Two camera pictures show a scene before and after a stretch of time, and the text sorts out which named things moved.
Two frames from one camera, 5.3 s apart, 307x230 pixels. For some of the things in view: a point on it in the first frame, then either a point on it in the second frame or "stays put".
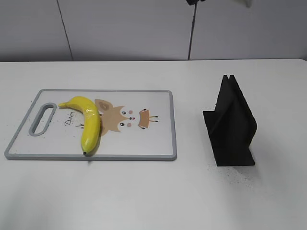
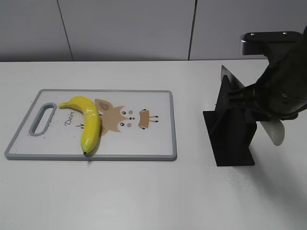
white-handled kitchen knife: x=248 y=4 -> x=274 y=128
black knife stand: x=231 y=126 stays put
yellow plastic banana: x=90 y=132 stays put
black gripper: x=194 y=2 -> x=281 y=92
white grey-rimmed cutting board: x=135 y=124 stays put
